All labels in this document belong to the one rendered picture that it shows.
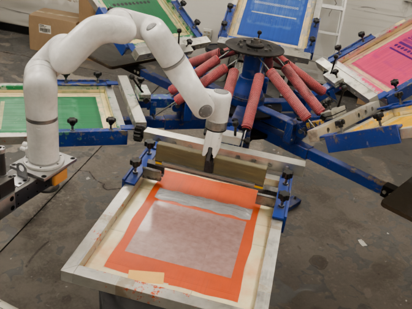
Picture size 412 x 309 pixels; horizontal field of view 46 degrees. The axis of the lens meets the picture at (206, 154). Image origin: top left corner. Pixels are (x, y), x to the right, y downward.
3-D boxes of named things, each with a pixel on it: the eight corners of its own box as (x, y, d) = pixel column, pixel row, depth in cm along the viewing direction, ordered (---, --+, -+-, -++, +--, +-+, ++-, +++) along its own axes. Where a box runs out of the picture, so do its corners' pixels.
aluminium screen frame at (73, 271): (263, 335, 130) (265, 325, 128) (60, 280, 138) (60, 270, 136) (287, 186, 198) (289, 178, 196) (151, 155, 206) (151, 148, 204)
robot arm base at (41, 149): (7, 160, 155) (3, 116, 148) (35, 145, 165) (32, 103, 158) (46, 175, 150) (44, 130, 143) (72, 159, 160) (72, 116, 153)
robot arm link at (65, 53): (108, -2, 131) (101, -17, 147) (15, 93, 137) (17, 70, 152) (145, 35, 139) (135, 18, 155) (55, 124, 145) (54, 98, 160)
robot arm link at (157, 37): (102, 28, 137) (97, 15, 150) (142, 85, 149) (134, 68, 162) (150, -4, 137) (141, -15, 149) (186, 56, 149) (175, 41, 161)
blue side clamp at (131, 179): (133, 197, 180) (135, 181, 176) (121, 194, 181) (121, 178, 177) (159, 160, 206) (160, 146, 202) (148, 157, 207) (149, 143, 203)
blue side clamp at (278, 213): (282, 233, 172) (287, 217, 168) (268, 229, 172) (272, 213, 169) (289, 189, 198) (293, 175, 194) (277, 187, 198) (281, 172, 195)
